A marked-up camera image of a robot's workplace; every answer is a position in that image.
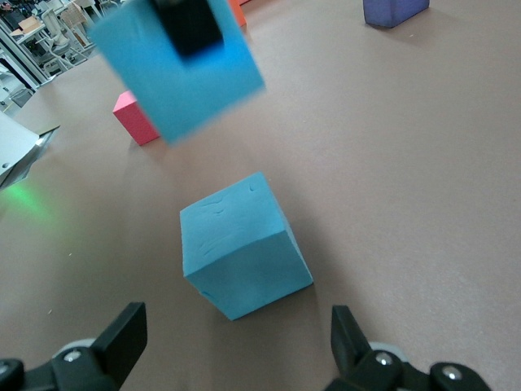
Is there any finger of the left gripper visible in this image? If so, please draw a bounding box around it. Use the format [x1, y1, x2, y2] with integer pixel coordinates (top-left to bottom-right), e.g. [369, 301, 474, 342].
[153, 0, 224, 57]

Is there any red foam block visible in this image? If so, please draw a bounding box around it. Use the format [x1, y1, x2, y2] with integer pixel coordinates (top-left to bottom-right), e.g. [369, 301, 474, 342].
[112, 90, 162, 147]

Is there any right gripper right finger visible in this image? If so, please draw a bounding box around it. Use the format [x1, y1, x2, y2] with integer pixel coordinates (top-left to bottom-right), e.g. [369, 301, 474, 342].
[325, 305, 492, 391]

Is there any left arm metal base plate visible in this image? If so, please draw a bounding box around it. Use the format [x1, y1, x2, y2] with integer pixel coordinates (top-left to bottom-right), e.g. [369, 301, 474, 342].
[0, 112, 60, 189]

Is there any purple foam block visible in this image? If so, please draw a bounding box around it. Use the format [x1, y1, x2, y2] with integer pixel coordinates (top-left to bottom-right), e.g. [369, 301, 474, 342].
[363, 0, 431, 29]

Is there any orange foam block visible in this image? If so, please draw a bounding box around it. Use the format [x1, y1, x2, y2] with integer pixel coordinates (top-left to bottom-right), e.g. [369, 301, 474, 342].
[227, 0, 247, 28]

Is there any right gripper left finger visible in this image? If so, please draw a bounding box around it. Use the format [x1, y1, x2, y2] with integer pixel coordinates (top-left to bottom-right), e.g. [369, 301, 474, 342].
[0, 301, 148, 391]

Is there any brown table cover sheet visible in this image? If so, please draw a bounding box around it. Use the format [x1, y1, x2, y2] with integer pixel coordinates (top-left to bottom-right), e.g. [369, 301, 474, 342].
[0, 0, 521, 391]

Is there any light blue foam block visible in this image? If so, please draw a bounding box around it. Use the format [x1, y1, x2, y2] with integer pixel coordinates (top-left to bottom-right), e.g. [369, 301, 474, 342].
[179, 171, 315, 321]
[87, 0, 266, 146]

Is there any cardboard box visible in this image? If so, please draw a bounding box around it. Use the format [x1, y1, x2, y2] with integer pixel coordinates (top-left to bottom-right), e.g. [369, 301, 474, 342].
[11, 15, 45, 38]

